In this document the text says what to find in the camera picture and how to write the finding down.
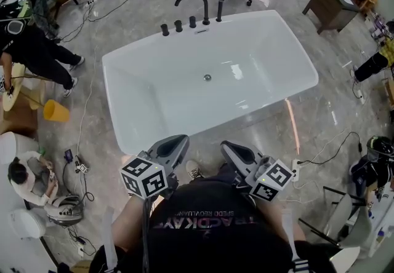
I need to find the person's black shirt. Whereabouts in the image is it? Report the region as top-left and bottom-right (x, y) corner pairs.
(89, 173), (339, 273)

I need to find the person's left forearm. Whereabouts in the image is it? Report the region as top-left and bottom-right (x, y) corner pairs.
(110, 194), (161, 254)

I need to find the dark wooden cabinet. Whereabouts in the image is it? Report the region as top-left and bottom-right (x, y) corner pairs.
(302, 0), (361, 35)

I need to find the yellow bucket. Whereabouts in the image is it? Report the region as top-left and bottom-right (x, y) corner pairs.
(43, 99), (71, 122)

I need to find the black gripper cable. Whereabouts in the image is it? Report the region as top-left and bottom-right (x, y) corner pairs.
(140, 195), (152, 273)

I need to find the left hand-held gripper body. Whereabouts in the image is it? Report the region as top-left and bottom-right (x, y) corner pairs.
(120, 149), (180, 201)

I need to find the black power cable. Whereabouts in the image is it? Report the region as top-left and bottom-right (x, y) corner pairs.
(300, 132), (363, 165)

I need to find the black curved faucet spout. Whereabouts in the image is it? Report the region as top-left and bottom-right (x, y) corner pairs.
(174, 0), (211, 26)

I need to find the person's right forearm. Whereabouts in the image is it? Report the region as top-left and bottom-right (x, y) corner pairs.
(255, 196), (307, 243)

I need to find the brown cardboard block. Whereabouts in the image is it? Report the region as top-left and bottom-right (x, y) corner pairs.
(0, 98), (39, 137)

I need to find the white chair black frame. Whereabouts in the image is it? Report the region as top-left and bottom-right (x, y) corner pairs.
(298, 185), (375, 266)

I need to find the white bathtub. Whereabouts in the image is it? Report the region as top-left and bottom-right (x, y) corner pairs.
(102, 9), (320, 156)

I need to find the light wooden stool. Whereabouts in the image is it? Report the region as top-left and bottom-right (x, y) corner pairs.
(1, 62), (44, 112)

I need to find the white upholstered seat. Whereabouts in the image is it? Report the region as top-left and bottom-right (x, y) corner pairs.
(8, 208), (47, 239)
(0, 132), (41, 165)

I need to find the grey headset rig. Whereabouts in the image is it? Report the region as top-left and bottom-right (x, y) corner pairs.
(44, 194), (84, 225)

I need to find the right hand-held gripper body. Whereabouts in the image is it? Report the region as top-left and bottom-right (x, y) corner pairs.
(233, 156), (295, 202)

